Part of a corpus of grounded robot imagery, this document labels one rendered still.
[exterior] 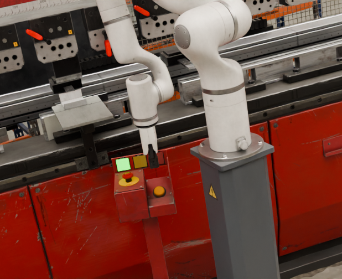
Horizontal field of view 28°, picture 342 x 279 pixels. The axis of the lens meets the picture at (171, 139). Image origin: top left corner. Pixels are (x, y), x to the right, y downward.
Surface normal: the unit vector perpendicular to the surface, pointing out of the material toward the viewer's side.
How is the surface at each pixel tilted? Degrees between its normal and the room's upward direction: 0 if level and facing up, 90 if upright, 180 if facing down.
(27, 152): 0
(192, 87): 90
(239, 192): 90
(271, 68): 90
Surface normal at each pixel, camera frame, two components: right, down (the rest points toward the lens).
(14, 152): -0.15, -0.91
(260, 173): 0.47, 0.27
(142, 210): 0.06, 0.37
